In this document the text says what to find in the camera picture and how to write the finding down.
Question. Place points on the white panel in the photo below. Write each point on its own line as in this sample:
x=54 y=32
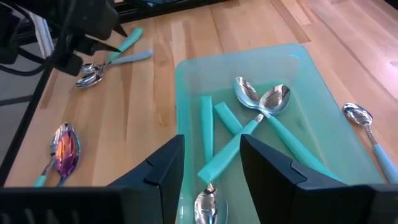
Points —
x=43 y=34

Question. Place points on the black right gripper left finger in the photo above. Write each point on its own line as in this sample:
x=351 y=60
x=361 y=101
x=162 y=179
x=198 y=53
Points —
x=155 y=193

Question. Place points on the translucent green plastic bin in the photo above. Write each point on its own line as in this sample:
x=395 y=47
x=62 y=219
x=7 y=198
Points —
x=311 y=77

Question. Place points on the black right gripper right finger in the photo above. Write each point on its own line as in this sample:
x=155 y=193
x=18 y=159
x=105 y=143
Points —
x=280 y=193

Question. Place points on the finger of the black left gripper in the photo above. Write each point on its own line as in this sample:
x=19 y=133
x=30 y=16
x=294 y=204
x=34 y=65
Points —
x=93 y=46
x=119 y=30

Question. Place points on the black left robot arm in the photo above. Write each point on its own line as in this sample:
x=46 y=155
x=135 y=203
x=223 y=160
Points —
x=9 y=31

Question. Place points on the iridescent purple metal spoon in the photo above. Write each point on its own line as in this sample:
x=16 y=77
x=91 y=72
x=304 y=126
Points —
x=66 y=149

